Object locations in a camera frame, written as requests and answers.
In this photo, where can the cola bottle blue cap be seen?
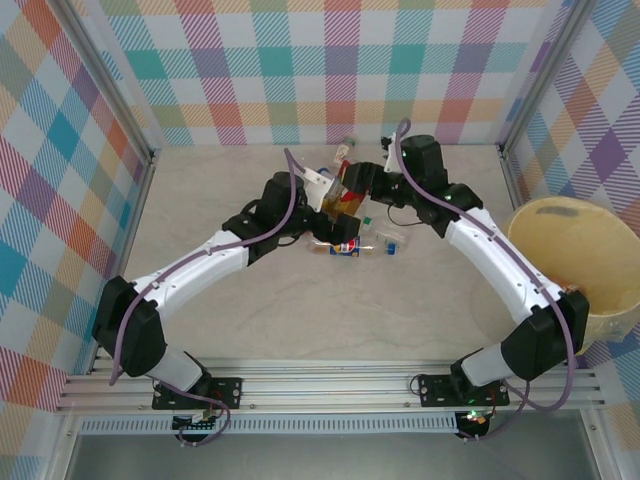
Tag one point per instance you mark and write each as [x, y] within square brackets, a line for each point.
[346, 248]

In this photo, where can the tea bottle red gold label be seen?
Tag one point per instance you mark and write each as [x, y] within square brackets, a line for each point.
[345, 202]

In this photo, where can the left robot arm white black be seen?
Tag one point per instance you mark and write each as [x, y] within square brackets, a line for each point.
[190, 265]

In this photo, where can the yellow plastic bin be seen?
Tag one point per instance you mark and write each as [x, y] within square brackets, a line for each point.
[575, 235]

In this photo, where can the small bottle green cap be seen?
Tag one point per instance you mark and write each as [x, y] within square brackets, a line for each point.
[343, 152]

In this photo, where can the crushed clear bottle green cap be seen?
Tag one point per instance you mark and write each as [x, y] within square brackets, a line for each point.
[390, 234]

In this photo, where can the grey metal panel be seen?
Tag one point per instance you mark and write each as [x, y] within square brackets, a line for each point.
[325, 457]

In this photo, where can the small circuit board lit leds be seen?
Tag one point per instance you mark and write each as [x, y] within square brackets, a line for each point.
[474, 421]

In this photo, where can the small circuit board green connector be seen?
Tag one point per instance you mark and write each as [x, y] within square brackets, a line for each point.
[197, 426]

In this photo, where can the aluminium side rail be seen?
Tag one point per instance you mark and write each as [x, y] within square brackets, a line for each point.
[507, 172]
[134, 225]

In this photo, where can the aluminium frame post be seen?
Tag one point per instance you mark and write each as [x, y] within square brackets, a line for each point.
[545, 80]
[110, 85]

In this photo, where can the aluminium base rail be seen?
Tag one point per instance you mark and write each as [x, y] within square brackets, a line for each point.
[325, 385]

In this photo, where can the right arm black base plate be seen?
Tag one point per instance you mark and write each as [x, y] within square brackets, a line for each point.
[435, 392]

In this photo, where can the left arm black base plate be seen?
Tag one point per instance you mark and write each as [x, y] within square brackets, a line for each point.
[230, 392]

